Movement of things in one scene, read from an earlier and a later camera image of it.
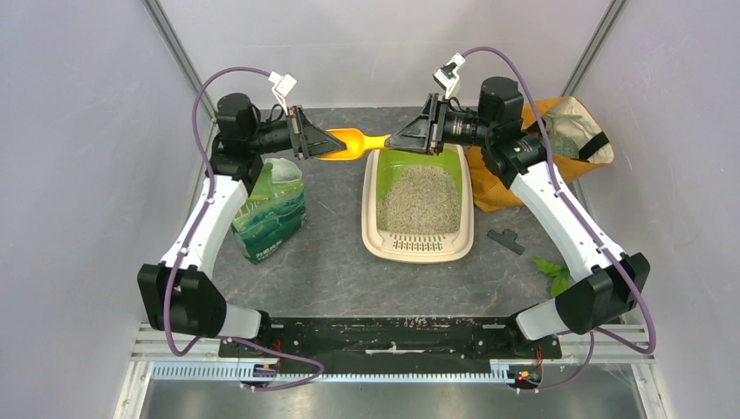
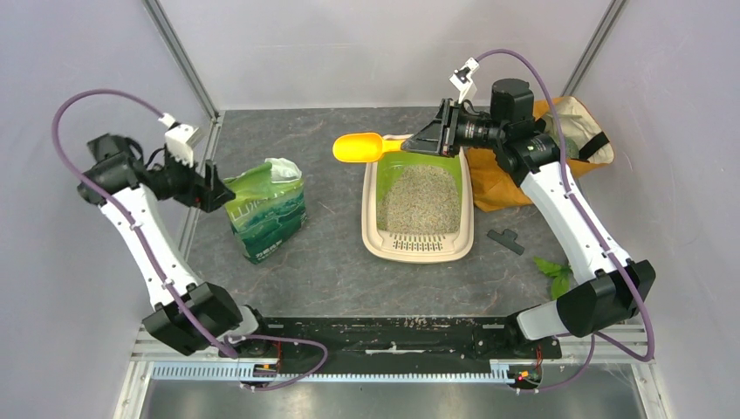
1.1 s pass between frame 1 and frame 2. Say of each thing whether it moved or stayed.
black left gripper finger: moved
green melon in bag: stayed
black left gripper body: moved
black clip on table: stayed
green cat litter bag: stayed
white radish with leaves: stayed
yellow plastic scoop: moved
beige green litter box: stayed
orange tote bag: stayed
